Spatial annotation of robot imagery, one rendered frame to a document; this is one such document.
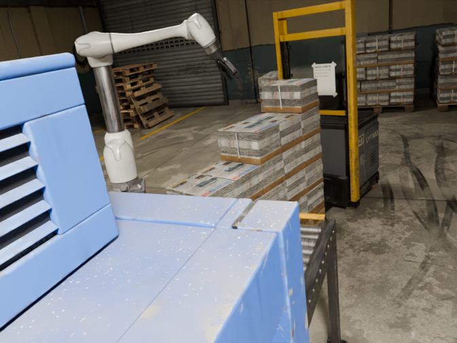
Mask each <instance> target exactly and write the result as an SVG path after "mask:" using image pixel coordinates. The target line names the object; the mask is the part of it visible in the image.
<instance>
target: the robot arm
mask: <svg viewBox="0 0 457 343"><path fill-rule="evenodd" d="M171 37H184V38H186V39H191V40H196V41H197V42H198V43H199V44H201V46H202V47H203V49H204V50H205V51H206V53H207V54H209V55H210V57H211V58H212V59H213V60H215V62H216V65H217V66H218V69H219V70H220V71H221V72H222V73H223V74H224V76H225V78H226V79H227V80H228V82H230V81H231V80H232V77H231V75H230V74H229V72H228V71H227V70H226V68H227V69H228V70H229V71H230V72H231V73H232V75H233V77H234V79H235V80H236V81H237V83H238V84H240V83H241V82H243V80H242V79H241V77H240V76H239V74H238V73H237V69H236V68H235V67H234V66H233V65H232V63H231V62H230V61H229V60H228V59H227V58H226V57H223V54H224V51H223V50H222V49H221V47H220V43H219V41H218V40H217V38H216V36H215V35H214V32H213V30H212V28H211V27H210V25H209V23H208V22H207V21H206V19H204V17H202V15H200V14H193V15H192V16H191V17H190V18H189V19H188V20H184V21H183V23H182V24H181V25H178V26H174V27H169V28H165V29H158V30H154V31H148V32H143V33H134V34H125V33H100V32H96V31H94V32H91V33H89V34H87V35H83V36H81V37H79V38H77V39H76V41H75V48H76V51H77V53H78V54H79V55H81V56H85V57H87V59H88V62H89V65H90V66H91V67H93V71H94V74H95V80H96V83H97V88H98V92H99V97H100V100H101V106H102V109H103V115H104V118H105V124H106V127H107V133H106V134H105V148H104V151H103V156H104V161H105V166H106V170H107V173H108V176H109V179H110V182H111V189H110V192H123V193H128V192H131V191H140V190H142V186H141V181H142V180H143V179H142V178H139V177H138V175H137V166H136V162H135V148H134V145H133V140H132V137H131V133H130V132H129V131H128V130H126V129H125V128H124V123H123V119H122V113H121V109H120V104H119V100H118V94H117V90H116V84H115V81H114V75H113V71H112V64H113V53H117V52H120V51H123V50H126V49H129V48H134V47H137V46H142V45H146V44H151V43H153V42H157V41H160V40H164V39H168V38H171ZM225 67H226V68H225Z"/></svg>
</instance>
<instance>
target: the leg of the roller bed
mask: <svg viewBox="0 0 457 343"><path fill-rule="evenodd" d="M326 275H327V287H328V310H329V322H330V335H331V343H341V328H340V313H339V283H338V268H337V241H336V243H335V247H334V249H333V253H332V256H331V260H330V263H329V265H328V269H327V272H326Z"/></svg>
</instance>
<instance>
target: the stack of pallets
mask: <svg viewBox="0 0 457 343"><path fill-rule="evenodd" d="M146 65H150V67H151V68H149V69H146ZM133 68H137V70H134V69H133ZM155 68H158V67H157V64H156V62H152V63H140V64H134V65H126V66H122V67H117V68H113V69H112V71H113V75H114V81H115V84H116V90H117V94H118V100H119V104H120V109H121V113H122V119H123V123H124V128H125V129H128V128H129V127H132V126H134V128H135V129H138V128H140V127H142V126H143V124H142V125H141V122H142V121H141V120H140V118H139V117H140V116H139V115H138V114H137V112H136V110H135V109H136V108H135V107H134V104H133V102H132V101H131V99H130V97H129V95H130V94H132V93H134V92H137V91H140V90H142V89H145V88H146V85H148V84H151V86H154V85H157V81H154V79H153V75H155V73H154V69H155ZM120 71H121V72H120ZM146 71H147V72H148V75H147V76H143V72H146ZM132 75H135V76H134V77H132V78H131V76H132ZM144 78H147V82H142V79H144ZM132 82H134V83H132ZM135 88H136V89H135Z"/></svg>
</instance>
